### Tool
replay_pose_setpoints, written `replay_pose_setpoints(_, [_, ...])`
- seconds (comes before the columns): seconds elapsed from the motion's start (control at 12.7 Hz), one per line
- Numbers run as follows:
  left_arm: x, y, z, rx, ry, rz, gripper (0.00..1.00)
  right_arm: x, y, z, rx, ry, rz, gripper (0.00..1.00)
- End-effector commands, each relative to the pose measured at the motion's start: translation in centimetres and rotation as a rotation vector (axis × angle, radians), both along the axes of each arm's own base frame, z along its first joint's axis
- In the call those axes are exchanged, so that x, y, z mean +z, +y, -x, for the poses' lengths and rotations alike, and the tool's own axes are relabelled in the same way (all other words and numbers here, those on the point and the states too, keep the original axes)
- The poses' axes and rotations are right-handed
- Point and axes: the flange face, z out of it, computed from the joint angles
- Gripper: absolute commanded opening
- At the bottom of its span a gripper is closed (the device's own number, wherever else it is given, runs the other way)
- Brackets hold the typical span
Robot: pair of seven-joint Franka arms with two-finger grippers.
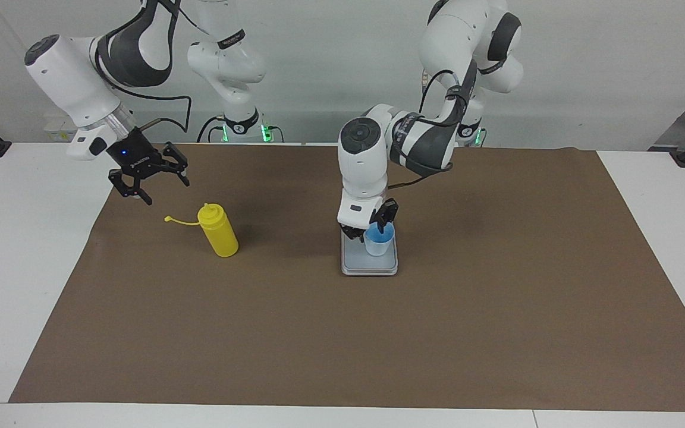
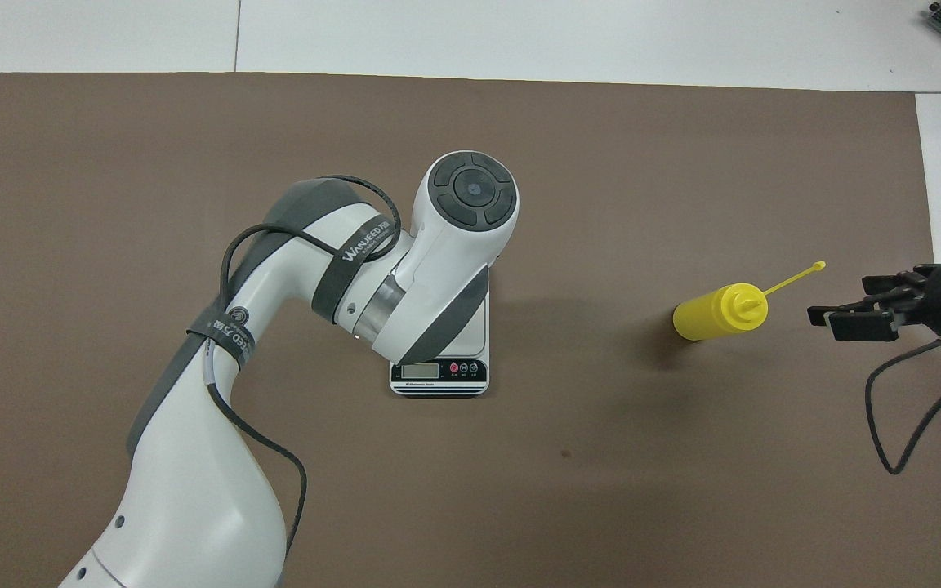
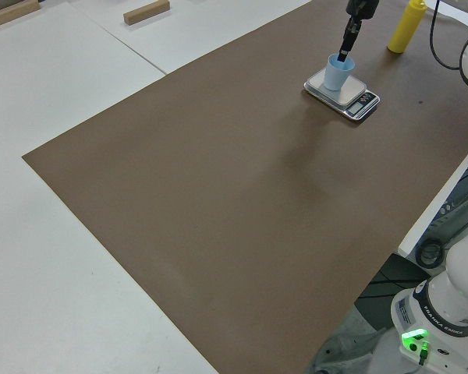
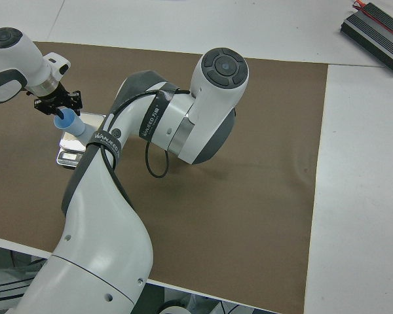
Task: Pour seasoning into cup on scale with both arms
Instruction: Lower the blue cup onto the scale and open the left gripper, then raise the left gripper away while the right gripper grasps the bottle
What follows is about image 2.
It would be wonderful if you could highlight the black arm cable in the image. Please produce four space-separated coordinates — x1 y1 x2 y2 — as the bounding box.
864 314 941 476
201 174 402 572

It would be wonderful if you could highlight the silver digital kitchen scale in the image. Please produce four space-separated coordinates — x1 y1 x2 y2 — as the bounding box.
389 265 490 399

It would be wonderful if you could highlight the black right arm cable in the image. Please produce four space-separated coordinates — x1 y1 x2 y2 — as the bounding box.
864 314 941 476

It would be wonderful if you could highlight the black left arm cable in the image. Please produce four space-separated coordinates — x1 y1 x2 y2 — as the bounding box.
201 174 402 572

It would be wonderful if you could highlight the brown table mat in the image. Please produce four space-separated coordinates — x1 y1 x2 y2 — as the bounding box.
0 72 941 588

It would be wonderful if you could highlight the yellow squeeze bottle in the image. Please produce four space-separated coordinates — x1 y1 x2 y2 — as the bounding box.
672 261 827 342

